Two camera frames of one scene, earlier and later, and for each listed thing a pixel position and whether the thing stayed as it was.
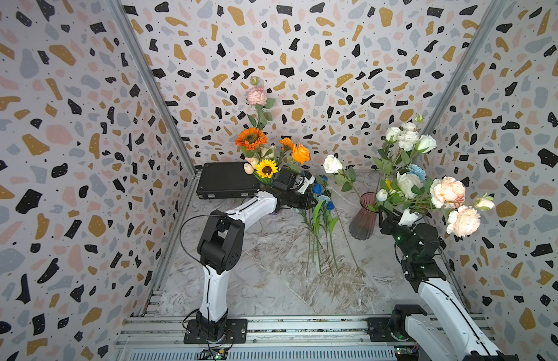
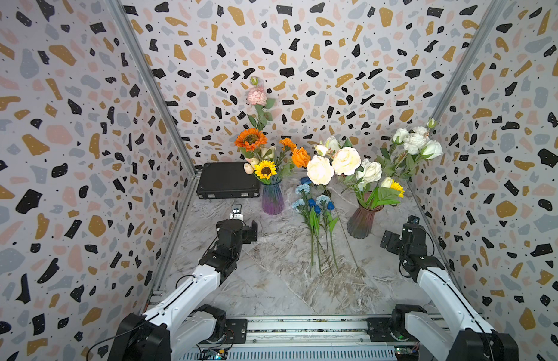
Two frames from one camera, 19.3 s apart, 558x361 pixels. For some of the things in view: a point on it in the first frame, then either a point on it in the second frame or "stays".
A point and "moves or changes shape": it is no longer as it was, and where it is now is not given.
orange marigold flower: x=286 y=141 stays
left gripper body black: x=298 y=200 → x=246 y=236
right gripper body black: x=392 y=229 → x=395 y=244
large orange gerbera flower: x=251 y=138 stays
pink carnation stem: x=257 y=96 stays
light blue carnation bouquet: x=413 y=168 → x=300 y=188
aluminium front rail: x=312 y=339 stays
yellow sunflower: x=266 y=168 stays
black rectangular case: x=226 y=180 stays
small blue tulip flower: x=332 y=222 stays
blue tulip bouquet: x=317 y=189 moves or changes shape
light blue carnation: x=307 y=219 moves or changes shape
